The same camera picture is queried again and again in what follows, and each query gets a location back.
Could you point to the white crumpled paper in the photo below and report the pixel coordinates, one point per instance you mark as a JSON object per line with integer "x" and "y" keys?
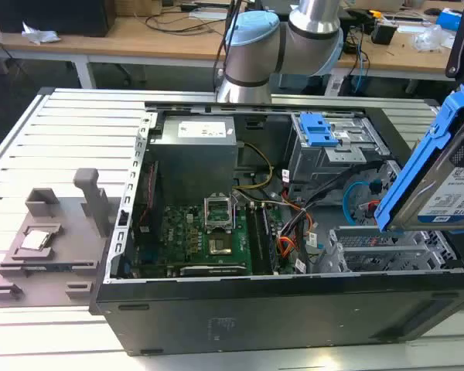
{"x": 38, "y": 34}

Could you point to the hard disk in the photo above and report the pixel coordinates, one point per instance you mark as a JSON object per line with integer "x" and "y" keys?
{"x": 448, "y": 193}

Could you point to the grey parts rack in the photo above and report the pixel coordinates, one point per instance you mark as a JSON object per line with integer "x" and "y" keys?
{"x": 73, "y": 239}

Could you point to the clear plastic bag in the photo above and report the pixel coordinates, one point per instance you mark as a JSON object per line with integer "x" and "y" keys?
{"x": 431, "y": 38}

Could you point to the silver CPU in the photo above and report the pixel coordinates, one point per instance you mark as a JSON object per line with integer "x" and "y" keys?
{"x": 35, "y": 239}

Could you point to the RAM stick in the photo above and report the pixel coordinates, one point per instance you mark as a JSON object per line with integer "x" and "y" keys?
{"x": 270, "y": 243}

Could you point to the CPU socket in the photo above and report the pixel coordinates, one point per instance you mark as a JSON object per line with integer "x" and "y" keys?
{"x": 220, "y": 246}

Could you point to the long wooden desk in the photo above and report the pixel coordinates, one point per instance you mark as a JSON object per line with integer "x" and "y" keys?
{"x": 120, "y": 44}

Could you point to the blue box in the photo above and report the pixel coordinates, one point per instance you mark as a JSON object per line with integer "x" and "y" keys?
{"x": 450, "y": 18}

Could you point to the grey metal drive cage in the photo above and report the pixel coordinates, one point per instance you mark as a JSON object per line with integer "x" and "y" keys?
{"x": 313, "y": 166}

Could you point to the yellow item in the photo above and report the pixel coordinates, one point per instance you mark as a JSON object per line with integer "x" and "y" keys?
{"x": 374, "y": 14}

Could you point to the black graphics card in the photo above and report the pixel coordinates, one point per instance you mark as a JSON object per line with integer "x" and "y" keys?
{"x": 212, "y": 269}

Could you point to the metal disk bay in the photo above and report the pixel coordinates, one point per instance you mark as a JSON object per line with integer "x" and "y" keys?
{"x": 390, "y": 253}

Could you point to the blue plastic drive carrier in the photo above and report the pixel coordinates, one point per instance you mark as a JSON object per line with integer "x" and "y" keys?
{"x": 317, "y": 131}

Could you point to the black PC case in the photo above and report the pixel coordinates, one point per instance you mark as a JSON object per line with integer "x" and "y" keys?
{"x": 255, "y": 320}

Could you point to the grey power supply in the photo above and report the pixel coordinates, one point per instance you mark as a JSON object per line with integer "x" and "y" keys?
{"x": 193, "y": 162}

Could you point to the black RAM slot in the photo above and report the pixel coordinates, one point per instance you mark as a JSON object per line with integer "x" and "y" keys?
{"x": 255, "y": 239}

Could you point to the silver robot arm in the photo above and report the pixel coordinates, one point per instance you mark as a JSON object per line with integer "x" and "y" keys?
{"x": 251, "y": 58}

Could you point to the thin metal locking lever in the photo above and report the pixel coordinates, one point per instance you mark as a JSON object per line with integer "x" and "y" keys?
{"x": 235, "y": 216}

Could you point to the small black device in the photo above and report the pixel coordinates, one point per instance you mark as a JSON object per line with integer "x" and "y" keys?
{"x": 383, "y": 33}

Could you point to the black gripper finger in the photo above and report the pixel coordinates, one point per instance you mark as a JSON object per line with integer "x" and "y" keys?
{"x": 458, "y": 46}

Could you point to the green motherboard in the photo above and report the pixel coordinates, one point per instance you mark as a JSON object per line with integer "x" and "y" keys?
{"x": 178, "y": 232}

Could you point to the large black box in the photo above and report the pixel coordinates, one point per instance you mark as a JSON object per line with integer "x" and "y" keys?
{"x": 50, "y": 17}

